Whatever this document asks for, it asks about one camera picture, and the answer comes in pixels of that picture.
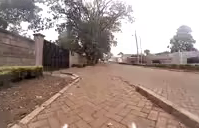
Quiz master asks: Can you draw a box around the red brick path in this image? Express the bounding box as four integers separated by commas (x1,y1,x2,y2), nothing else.
10,64,188,128

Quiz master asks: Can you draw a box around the large spreading tree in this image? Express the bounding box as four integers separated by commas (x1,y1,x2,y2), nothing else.
45,0,135,66

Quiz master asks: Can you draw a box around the pole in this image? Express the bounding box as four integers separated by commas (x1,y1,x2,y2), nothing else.
133,30,140,65

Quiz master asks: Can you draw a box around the dark metal gate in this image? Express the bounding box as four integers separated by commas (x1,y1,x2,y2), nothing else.
42,39,71,72

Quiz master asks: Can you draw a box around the pale kerb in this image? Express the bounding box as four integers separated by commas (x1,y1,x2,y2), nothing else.
9,71,82,128

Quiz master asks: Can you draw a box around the grey paved road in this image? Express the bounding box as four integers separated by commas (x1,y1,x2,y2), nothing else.
108,63,199,124

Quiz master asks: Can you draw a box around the dark raised kerb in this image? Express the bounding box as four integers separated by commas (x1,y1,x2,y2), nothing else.
133,83,199,128

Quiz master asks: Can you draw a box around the grass verge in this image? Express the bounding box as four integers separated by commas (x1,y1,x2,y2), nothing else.
118,62,199,73

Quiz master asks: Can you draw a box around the bare earth strip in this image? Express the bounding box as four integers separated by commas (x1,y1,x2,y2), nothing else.
0,73,75,128

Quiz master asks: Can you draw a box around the trimmed green hedge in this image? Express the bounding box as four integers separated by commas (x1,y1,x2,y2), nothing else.
0,65,45,88

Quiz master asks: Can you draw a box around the tall rounded tree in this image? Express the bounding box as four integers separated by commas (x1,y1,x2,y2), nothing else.
168,24,198,54

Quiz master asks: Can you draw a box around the low pale building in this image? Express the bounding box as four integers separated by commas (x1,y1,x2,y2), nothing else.
146,49,199,66

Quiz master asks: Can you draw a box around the pale wall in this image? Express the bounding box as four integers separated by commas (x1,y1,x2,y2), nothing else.
68,50,88,68

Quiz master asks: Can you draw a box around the stone wall with pillar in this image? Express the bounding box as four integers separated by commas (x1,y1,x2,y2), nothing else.
0,27,46,68

